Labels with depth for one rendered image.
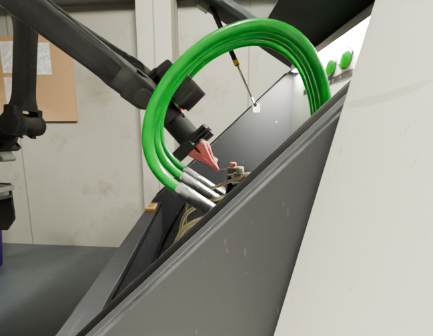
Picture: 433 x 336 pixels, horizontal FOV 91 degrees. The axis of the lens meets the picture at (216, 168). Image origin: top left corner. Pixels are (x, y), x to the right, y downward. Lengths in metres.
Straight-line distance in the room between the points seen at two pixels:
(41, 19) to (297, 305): 0.52
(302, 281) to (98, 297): 0.31
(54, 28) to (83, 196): 2.34
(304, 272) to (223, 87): 2.09
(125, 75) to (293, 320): 0.46
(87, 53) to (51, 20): 0.06
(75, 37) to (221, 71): 1.84
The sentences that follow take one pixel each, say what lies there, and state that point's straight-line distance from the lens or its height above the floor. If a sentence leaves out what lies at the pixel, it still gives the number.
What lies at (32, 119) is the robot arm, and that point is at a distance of 1.00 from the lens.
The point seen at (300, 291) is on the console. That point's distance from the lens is 0.18.
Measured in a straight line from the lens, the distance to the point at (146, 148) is 0.26.
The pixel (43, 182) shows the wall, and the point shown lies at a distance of 3.00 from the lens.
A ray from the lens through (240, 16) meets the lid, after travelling 0.90.
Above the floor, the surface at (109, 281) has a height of 0.95.
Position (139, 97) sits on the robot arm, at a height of 1.27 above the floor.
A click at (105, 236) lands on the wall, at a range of 2.77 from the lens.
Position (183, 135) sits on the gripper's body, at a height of 1.19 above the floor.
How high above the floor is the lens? 1.18
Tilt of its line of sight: 8 degrees down
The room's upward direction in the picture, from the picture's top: straight up
